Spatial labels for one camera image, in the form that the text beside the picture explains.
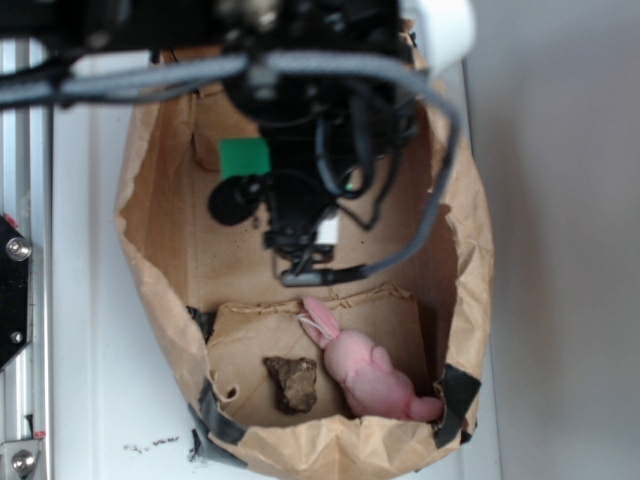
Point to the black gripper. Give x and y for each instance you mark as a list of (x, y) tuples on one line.
[(297, 205)]

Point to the green rectangular block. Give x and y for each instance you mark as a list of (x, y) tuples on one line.
[(244, 157)]

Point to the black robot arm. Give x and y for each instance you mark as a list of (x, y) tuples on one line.
[(331, 86)]

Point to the black foam microphone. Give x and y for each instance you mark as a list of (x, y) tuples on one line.
[(235, 199)]

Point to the brown paper bag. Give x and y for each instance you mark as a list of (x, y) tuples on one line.
[(217, 311)]

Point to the brown rock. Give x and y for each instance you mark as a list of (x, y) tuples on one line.
[(295, 383)]

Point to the pink plush bunny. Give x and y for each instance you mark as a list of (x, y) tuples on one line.
[(372, 386)]

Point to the white tray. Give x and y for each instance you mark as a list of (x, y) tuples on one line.
[(117, 410)]

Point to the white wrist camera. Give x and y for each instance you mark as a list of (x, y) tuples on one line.
[(320, 243)]

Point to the aluminium frame rail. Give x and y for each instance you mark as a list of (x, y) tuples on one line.
[(26, 154)]

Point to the black mounting bracket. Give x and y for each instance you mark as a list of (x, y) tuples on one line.
[(16, 330)]

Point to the silver corner bracket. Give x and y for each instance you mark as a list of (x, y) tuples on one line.
[(20, 459)]

